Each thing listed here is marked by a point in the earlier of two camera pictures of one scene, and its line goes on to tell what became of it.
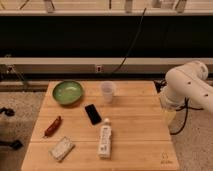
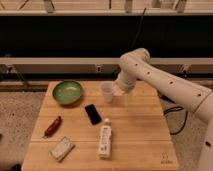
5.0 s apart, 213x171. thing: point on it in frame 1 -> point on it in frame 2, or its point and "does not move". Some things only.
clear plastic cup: [107, 91] does not move
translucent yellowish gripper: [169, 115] -> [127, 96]
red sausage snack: [55, 125] does not move
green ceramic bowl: [67, 92] does not move
